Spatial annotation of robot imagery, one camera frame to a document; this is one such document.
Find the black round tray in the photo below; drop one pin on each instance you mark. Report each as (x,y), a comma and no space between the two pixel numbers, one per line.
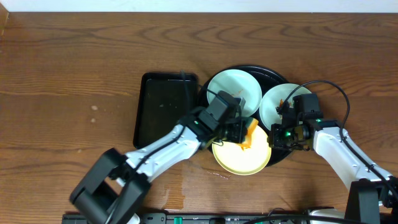
(267,79)

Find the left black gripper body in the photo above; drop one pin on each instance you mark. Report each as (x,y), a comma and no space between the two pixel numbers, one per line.
(228,130)

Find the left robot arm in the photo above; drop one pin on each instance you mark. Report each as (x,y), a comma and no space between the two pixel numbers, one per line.
(116,185)

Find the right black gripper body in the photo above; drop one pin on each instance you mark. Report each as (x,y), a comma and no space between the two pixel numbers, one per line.
(286,137)

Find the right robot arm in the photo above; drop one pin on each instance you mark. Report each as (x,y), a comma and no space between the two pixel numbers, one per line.
(372,190)

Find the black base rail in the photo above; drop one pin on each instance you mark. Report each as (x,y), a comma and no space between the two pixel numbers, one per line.
(163,218)

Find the black rectangular tray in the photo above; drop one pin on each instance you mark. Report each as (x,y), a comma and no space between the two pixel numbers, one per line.
(164,98)

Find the light blue plate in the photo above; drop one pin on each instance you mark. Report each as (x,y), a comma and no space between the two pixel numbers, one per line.
(272,99)
(238,84)

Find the green and yellow sponge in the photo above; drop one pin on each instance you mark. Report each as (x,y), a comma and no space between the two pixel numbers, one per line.
(250,133)

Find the yellow plate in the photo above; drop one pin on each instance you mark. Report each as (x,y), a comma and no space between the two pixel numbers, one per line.
(244,162)

